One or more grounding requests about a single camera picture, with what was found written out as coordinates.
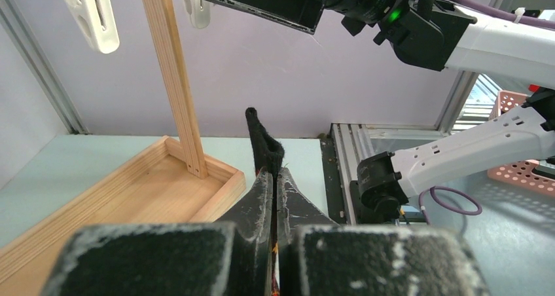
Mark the pink perforated basket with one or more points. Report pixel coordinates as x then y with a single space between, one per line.
519 171

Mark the red black argyle sock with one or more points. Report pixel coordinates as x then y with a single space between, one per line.
268 154

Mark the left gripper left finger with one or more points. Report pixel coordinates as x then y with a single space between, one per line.
246 263

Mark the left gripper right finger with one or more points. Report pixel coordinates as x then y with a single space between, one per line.
296 216

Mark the wooden hanger stand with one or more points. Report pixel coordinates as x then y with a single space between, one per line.
143 229

